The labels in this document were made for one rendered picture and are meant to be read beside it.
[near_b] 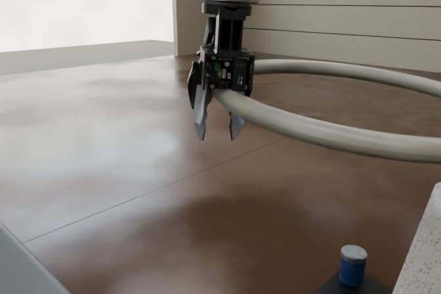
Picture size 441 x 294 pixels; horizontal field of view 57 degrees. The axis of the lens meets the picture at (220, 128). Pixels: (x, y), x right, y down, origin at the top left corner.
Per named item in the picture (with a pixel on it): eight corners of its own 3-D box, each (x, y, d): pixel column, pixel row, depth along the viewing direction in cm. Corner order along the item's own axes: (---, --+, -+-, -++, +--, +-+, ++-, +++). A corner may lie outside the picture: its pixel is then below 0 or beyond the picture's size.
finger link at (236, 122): (236, 151, 62) (229, 94, 59) (230, 137, 68) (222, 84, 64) (256, 147, 62) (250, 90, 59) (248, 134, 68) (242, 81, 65)
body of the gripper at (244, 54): (200, 94, 56) (204, 4, 52) (195, 81, 64) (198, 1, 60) (253, 96, 58) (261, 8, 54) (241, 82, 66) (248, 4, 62)
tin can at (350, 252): (366, 276, 166) (370, 249, 162) (359, 290, 158) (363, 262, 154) (342, 268, 171) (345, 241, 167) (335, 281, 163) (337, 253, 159)
